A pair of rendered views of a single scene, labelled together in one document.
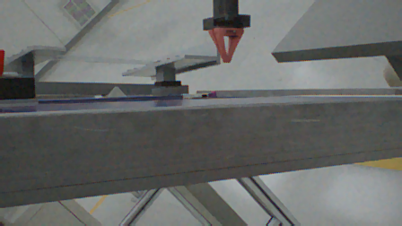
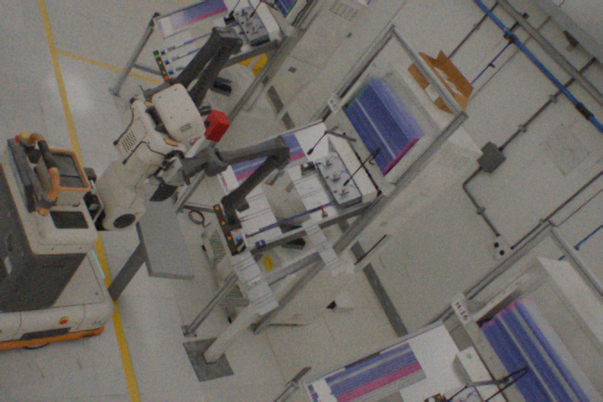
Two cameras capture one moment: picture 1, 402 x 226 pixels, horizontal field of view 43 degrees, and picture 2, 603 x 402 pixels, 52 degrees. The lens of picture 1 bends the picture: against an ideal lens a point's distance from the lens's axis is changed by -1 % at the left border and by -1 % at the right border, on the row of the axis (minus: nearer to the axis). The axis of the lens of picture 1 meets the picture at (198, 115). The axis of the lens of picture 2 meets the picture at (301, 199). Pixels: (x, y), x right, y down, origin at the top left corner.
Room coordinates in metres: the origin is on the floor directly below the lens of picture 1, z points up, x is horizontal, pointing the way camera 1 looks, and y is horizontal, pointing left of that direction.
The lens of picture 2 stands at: (3.46, -1.28, 2.61)
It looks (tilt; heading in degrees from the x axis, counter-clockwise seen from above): 29 degrees down; 151
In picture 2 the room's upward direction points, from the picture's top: 41 degrees clockwise
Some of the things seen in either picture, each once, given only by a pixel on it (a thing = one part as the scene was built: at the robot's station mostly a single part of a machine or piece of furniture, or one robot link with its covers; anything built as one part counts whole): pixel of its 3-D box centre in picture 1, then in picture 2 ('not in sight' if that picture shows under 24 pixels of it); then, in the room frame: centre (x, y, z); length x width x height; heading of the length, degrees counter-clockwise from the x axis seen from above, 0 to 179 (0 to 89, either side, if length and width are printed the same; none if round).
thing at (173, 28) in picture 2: not in sight; (215, 74); (-0.70, -0.22, 0.66); 1.01 x 0.73 x 1.31; 110
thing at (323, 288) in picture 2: not in sight; (275, 257); (0.58, 0.45, 0.31); 0.70 x 0.65 x 0.62; 20
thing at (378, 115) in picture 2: not in sight; (385, 126); (0.68, 0.36, 1.52); 0.51 x 0.13 x 0.27; 20
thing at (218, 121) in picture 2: not in sight; (191, 159); (0.07, -0.24, 0.39); 0.24 x 0.24 x 0.78; 20
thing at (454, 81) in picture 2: not in sight; (443, 87); (0.48, 0.60, 1.82); 0.68 x 0.30 x 0.20; 20
